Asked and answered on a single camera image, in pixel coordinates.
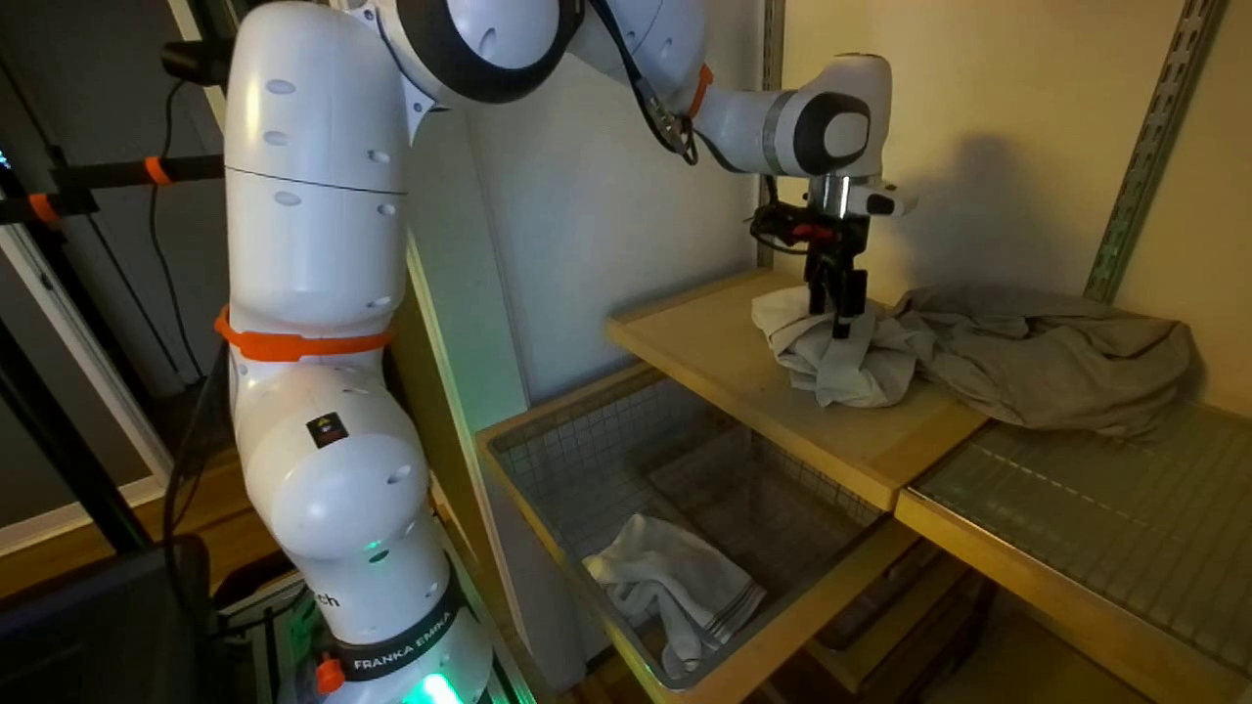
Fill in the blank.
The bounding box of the dark grey crumpled cloth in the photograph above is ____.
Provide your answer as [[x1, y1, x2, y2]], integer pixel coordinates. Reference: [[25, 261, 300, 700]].
[[896, 284, 1206, 441]]

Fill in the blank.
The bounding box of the slotted metal upright rail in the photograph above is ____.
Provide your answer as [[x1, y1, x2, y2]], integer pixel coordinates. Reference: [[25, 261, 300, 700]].
[[1085, 0, 1234, 310]]

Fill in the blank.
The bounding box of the black diagonal stand leg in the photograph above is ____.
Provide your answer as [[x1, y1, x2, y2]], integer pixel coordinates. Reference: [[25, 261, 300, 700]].
[[0, 317, 155, 561]]

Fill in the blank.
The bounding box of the orange clip at robot base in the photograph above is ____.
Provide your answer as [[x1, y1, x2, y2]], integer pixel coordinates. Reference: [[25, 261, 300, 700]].
[[310, 653, 352, 700]]

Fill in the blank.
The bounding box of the white closet side panel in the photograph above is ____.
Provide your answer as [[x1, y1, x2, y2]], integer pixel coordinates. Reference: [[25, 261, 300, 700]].
[[395, 0, 768, 696]]

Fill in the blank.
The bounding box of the orange ring on arm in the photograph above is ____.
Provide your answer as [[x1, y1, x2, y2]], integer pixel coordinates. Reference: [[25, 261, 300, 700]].
[[210, 310, 395, 366]]

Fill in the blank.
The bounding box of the thin black hanging cable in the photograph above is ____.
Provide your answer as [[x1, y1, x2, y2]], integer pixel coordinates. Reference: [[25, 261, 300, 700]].
[[142, 77, 246, 525]]

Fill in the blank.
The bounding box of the black box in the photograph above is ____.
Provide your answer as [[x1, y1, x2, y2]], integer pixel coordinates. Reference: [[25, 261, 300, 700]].
[[0, 534, 218, 704]]

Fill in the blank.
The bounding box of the orange cable strap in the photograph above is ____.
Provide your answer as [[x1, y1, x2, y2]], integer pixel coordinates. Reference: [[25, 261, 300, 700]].
[[683, 63, 721, 121]]

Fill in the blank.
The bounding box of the wooden shelf board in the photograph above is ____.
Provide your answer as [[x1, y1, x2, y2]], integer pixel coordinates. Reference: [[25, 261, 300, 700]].
[[604, 270, 990, 516]]

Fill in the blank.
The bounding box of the white folded towel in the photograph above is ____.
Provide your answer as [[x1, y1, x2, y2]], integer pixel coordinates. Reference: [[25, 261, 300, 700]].
[[578, 508, 769, 687]]

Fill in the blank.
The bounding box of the black stand crossbar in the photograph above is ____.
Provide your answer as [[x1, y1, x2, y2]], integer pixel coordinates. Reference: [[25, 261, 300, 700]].
[[0, 152, 227, 225]]

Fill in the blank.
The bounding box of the wire mesh drawer wooden frame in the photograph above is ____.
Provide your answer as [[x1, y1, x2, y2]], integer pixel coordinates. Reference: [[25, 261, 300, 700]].
[[475, 365, 924, 704]]

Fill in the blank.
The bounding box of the black gripper body red accent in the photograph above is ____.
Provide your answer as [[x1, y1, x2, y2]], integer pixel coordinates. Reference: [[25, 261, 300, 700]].
[[752, 205, 875, 295]]

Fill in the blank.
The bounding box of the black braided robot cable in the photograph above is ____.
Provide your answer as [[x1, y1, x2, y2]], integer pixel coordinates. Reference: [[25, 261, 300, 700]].
[[591, 0, 904, 259]]

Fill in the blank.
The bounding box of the white framed board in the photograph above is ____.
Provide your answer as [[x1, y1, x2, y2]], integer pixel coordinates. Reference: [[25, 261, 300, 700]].
[[0, 222, 175, 557]]

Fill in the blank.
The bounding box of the grey mesh shelf wooden edge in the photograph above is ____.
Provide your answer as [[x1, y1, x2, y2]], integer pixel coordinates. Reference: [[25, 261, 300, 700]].
[[892, 398, 1252, 704]]

